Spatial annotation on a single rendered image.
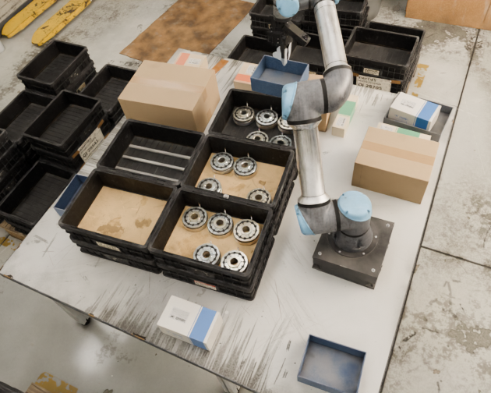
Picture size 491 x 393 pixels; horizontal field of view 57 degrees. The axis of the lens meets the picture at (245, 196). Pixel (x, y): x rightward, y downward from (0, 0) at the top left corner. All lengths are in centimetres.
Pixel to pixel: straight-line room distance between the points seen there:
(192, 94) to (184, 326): 110
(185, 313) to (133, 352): 92
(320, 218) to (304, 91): 44
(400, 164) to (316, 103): 60
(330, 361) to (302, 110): 87
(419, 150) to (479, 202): 108
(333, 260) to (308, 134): 50
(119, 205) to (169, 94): 62
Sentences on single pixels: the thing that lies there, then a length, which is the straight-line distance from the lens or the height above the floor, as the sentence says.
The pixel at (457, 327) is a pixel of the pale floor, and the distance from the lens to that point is 262.
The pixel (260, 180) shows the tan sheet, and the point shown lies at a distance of 192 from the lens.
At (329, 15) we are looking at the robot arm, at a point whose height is 143.
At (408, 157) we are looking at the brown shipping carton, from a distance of 200.
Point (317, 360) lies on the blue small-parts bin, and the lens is 171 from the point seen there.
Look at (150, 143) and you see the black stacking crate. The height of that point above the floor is 83.
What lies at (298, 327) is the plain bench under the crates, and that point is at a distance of 175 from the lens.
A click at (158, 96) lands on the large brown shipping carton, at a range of 229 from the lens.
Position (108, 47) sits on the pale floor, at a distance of 438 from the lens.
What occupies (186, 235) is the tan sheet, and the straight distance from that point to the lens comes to 182.
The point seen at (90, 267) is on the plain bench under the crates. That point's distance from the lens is 204.
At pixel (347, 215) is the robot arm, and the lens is 159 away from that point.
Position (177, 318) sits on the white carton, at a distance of 172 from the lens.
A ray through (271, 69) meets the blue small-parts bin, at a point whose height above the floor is 108.
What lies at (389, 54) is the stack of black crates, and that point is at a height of 49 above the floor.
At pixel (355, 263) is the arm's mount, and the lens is 175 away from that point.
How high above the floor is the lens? 235
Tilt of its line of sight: 54 degrees down
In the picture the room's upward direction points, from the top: 10 degrees counter-clockwise
